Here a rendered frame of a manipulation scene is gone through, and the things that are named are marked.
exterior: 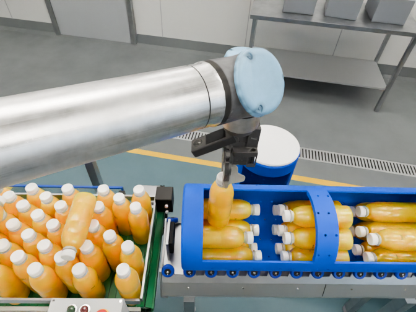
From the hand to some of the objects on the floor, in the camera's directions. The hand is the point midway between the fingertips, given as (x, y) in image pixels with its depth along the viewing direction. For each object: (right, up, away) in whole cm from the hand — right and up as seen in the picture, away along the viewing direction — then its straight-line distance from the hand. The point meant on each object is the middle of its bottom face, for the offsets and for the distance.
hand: (223, 177), depth 83 cm
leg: (+83, -91, +104) cm, 161 cm away
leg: (+83, -101, +94) cm, 161 cm away
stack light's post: (-60, -67, +120) cm, 150 cm away
